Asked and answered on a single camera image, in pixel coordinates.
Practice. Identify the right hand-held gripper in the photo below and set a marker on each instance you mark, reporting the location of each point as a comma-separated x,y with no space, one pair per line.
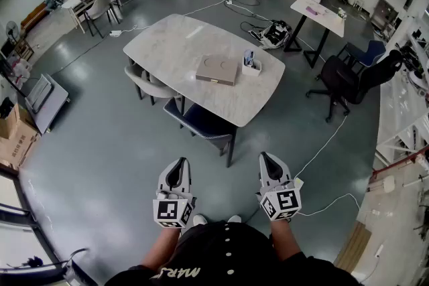
283,202

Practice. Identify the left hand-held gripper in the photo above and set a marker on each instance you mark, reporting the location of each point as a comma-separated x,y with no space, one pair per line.
167,211

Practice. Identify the person's left forearm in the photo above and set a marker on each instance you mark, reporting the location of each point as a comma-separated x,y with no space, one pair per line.
164,244

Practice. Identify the person's right forearm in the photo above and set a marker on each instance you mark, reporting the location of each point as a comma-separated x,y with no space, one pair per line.
285,237

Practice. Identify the beige box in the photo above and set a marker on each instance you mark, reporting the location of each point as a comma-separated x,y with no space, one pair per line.
218,65

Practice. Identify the person's left white shoe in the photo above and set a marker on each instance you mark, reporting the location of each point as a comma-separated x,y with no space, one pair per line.
199,220

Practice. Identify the person's white shoe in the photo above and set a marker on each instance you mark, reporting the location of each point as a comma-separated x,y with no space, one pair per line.
199,220
234,219

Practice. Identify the person's right white shoe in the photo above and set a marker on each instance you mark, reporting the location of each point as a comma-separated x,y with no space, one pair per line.
234,219

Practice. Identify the dark blue dining chair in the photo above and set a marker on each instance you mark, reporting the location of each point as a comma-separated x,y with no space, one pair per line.
204,125

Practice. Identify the person's black shirt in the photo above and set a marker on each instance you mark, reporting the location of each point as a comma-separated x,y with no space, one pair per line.
231,258

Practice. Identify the beige dining chair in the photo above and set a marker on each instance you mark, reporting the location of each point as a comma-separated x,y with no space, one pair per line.
147,85

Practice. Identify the white pen holder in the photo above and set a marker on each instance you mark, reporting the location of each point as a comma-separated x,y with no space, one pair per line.
250,69

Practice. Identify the black marker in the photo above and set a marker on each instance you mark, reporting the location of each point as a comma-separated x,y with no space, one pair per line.
254,64

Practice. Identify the black office chair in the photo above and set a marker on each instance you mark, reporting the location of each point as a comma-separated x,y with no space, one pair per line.
352,80

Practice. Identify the blue scissors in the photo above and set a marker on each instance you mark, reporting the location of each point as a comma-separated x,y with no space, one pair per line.
248,55

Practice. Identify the white metal shelf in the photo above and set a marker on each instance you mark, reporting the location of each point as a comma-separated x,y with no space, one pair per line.
399,110

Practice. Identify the white bag of equipment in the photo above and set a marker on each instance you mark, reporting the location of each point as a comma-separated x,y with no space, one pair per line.
275,34

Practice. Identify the grey flat cart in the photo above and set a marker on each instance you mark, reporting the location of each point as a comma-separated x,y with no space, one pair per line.
50,104

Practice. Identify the blue shell chair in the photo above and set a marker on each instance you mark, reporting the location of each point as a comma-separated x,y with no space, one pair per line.
367,52

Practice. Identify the white power strip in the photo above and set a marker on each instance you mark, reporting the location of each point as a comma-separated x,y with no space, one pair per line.
115,33

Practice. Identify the brown cardboard box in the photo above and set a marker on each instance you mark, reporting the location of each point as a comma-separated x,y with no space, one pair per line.
16,140

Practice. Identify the white black-legged standing desk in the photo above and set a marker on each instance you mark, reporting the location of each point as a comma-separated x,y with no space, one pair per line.
318,15

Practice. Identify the purple flat item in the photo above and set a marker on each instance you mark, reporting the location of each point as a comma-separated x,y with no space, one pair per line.
311,11

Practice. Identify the grey plastic chair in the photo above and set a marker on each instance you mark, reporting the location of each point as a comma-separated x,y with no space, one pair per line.
100,6

